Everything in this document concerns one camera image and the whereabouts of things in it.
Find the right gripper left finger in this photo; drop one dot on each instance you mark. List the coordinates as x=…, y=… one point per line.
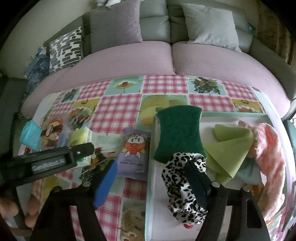
x=104, y=182

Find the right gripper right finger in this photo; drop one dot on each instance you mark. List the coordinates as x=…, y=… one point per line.
x=200, y=184

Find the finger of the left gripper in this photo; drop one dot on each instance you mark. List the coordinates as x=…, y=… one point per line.
x=82, y=153

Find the leopard print scrunchie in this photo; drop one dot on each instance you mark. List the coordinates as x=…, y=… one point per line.
x=182, y=201

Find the purple baby wipes pack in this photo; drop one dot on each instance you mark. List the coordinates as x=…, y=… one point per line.
x=133, y=158

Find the light green cloth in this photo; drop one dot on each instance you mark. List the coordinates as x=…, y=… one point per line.
x=227, y=154

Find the blue face mask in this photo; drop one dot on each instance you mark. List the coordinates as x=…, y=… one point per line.
x=249, y=172

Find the yellow green sponge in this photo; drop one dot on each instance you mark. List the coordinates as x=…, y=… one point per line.
x=179, y=132

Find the pink fluffy towel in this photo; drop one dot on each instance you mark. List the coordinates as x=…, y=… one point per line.
x=269, y=155

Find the clear plastic box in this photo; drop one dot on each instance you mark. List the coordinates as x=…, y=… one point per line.
x=55, y=132

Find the checkered picture tablecloth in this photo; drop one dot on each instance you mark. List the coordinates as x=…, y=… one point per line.
x=108, y=107

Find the teal plastic box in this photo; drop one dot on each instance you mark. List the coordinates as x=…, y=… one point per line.
x=31, y=136

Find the blue clothes pile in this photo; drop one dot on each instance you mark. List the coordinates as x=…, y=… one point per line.
x=37, y=70

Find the pink sofa cover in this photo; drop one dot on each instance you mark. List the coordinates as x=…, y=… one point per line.
x=154, y=57

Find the black white patterned cushion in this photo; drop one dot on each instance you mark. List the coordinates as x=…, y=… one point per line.
x=66, y=51

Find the purple cushion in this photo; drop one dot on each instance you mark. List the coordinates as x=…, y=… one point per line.
x=115, y=26

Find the white plush toy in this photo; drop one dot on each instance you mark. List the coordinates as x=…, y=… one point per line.
x=106, y=3

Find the light grey cushion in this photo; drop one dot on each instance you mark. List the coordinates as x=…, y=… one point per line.
x=211, y=26

